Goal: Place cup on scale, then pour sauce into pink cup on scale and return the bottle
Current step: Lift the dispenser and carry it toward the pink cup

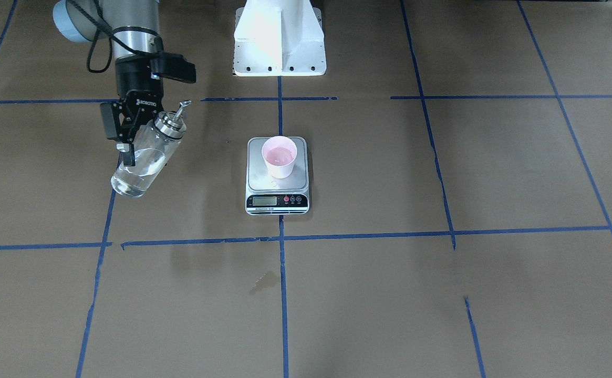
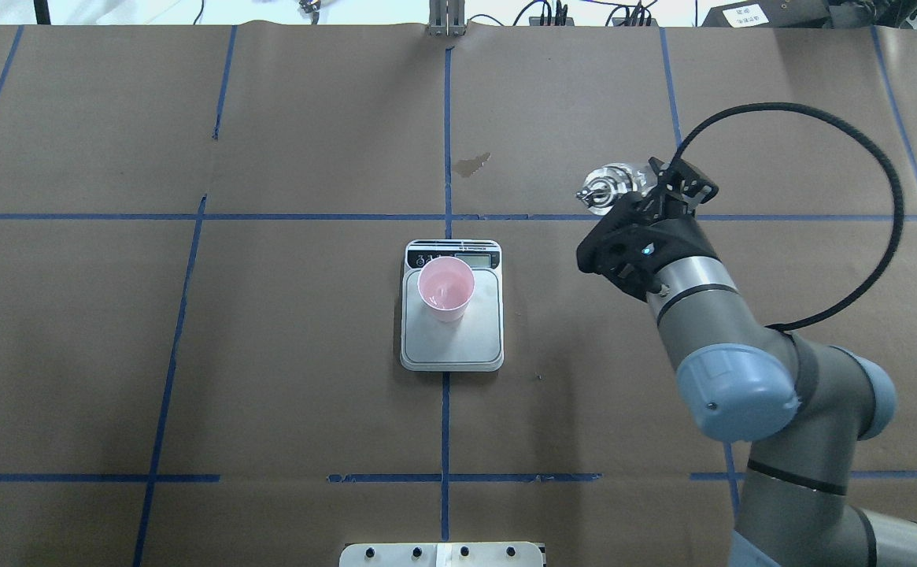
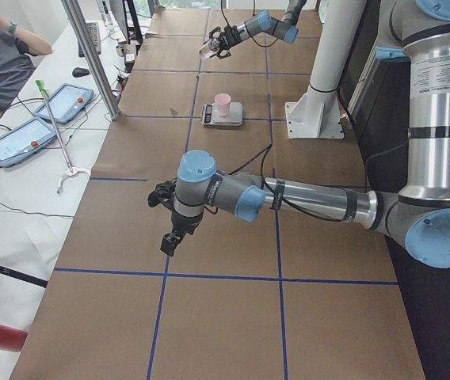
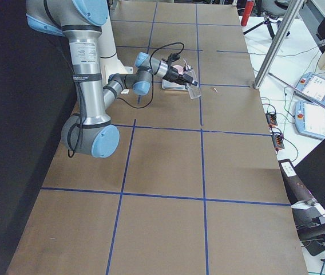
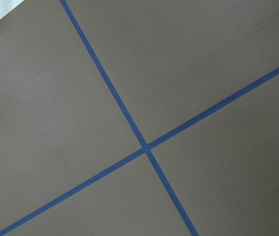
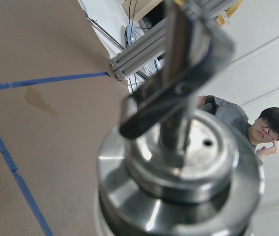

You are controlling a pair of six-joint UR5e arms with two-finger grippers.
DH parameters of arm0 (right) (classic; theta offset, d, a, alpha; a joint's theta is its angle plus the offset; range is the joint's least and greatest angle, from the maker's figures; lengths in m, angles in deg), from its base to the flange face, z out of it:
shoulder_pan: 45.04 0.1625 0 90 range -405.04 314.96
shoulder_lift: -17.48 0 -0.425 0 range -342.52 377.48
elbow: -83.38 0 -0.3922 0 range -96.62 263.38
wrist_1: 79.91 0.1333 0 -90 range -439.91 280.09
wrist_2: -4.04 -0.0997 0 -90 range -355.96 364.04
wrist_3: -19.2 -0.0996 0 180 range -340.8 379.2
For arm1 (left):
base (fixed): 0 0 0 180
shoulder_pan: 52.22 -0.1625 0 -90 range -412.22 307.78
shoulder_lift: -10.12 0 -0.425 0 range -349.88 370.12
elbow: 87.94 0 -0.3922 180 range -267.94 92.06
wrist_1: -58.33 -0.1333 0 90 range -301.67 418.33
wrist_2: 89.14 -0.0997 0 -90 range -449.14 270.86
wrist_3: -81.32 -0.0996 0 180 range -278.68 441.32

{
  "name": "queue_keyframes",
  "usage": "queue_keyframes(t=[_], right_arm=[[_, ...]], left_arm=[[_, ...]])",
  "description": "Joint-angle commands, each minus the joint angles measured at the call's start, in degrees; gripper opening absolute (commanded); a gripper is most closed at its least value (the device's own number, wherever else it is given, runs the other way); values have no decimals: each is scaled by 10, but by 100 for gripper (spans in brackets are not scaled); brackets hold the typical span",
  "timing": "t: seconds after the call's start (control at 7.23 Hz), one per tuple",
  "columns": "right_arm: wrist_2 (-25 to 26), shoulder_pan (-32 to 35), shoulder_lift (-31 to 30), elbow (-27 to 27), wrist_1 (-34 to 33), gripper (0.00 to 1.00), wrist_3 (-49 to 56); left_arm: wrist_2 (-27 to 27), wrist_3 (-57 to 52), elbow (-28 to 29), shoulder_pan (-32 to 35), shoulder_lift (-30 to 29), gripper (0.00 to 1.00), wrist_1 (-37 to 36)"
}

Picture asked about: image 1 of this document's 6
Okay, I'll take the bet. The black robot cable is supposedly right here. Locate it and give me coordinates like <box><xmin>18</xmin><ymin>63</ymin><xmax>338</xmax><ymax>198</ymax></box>
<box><xmin>64</xmin><ymin>0</ymin><xmax>165</xmax><ymax>74</ymax></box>

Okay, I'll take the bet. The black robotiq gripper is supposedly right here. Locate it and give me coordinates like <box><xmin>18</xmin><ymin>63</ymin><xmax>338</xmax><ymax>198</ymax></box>
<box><xmin>100</xmin><ymin>54</ymin><xmax>163</xmax><ymax>167</ymax></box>

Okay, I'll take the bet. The silver digital kitchen scale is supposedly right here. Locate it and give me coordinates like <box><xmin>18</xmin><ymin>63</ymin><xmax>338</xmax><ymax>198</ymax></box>
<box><xmin>245</xmin><ymin>136</ymin><xmax>310</xmax><ymax>215</ymax></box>

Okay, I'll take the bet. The pink plastic cup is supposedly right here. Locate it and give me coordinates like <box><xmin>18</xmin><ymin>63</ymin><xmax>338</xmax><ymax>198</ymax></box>
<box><xmin>262</xmin><ymin>136</ymin><xmax>298</xmax><ymax>179</ymax></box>

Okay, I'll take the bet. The clear glass sauce bottle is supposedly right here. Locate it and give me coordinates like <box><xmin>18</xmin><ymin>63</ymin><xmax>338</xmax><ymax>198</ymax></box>
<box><xmin>110</xmin><ymin>100</ymin><xmax>191</xmax><ymax>198</ymax></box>

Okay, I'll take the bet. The white pedestal column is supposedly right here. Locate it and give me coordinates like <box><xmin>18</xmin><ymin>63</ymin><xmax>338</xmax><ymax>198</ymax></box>
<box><xmin>232</xmin><ymin>1</ymin><xmax>327</xmax><ymax>77</ymax></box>

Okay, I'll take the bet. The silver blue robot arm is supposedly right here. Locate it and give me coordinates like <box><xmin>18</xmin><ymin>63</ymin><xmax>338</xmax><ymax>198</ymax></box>
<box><xmin>52</xmin><ymin>1</ymin><xmax>163</xmax><ymax>166</ymax></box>

